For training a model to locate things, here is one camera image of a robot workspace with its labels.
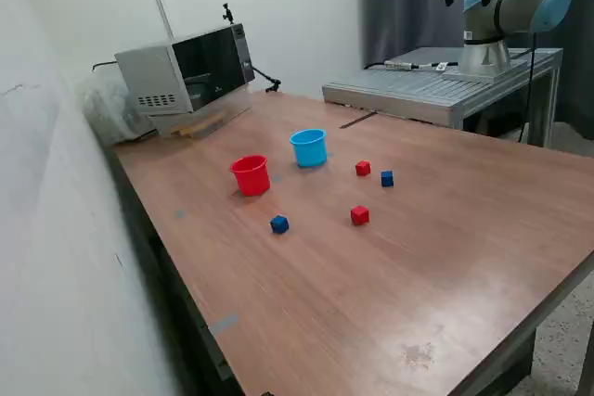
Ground aluminium robot base table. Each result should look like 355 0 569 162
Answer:
322 46 564 147

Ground dark grey curtain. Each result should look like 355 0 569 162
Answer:
361 0 594 142

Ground dark flat strip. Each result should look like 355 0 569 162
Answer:
339 110 377 131

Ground blue plastic cup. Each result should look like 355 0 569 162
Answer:
289 128 329 169

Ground clear plastic box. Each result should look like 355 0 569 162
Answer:
150 89 254 140

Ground red plastic cup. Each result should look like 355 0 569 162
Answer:
229 154 272 197

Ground white thin rod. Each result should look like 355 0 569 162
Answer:
155 0 175 40

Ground wooden sticks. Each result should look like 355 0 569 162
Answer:
170 117 225 138

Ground silver microwave oven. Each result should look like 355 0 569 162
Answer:
114 22 256 117

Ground clear plastic bag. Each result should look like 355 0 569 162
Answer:
76 73 157 147

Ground large grey tape piece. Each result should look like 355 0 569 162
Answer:
208 313 240 337

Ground cable with white tags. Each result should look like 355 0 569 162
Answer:
415 60 460 73

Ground black hanging cable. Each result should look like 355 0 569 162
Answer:
518 32 539 145

